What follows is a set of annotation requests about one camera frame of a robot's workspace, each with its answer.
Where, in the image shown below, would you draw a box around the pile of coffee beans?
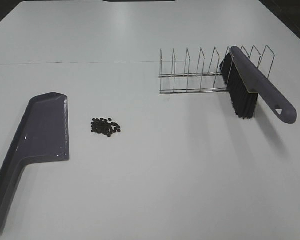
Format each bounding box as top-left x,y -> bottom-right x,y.
90,118 -> 122,138

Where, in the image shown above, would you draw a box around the purple brush black bristles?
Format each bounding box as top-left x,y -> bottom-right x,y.
219,46 -> 298,124

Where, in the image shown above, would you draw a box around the purple plastic dustpan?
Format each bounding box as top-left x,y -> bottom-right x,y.
0,92 -> 70,231

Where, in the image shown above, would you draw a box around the chrome wire dish rack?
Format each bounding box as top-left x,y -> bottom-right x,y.
158,44 -> 277,95

